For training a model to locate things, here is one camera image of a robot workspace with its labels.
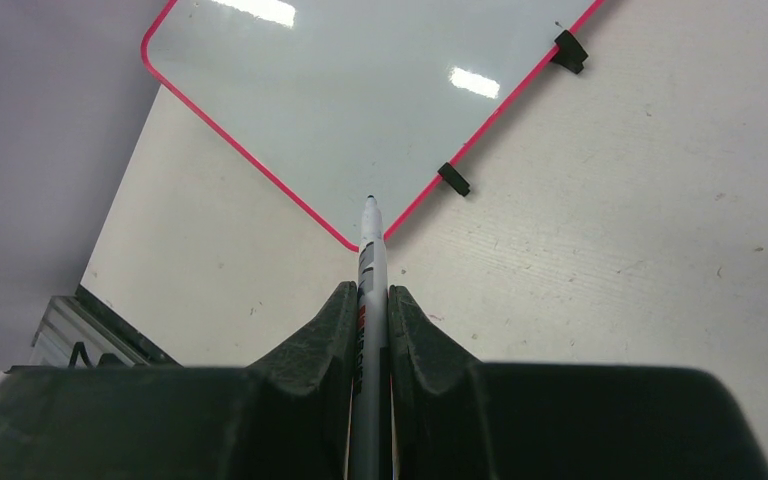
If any black table front rail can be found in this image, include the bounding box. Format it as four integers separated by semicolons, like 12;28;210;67
29;286;178;368

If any black clip near corner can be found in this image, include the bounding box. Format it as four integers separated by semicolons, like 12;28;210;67
438;162;471;197

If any white whiteboard marker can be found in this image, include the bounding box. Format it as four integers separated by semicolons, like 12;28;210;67
348;195;393;479

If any black clip far along edge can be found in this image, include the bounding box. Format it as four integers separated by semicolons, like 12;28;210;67
550;30;589;75

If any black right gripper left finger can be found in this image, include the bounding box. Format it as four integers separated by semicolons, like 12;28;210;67
0;281;358;479

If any pink framed whiteboard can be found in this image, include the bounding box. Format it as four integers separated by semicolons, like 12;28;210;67
140;1;598;251

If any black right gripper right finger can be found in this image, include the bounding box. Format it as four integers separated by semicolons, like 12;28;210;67
388;286;768;479

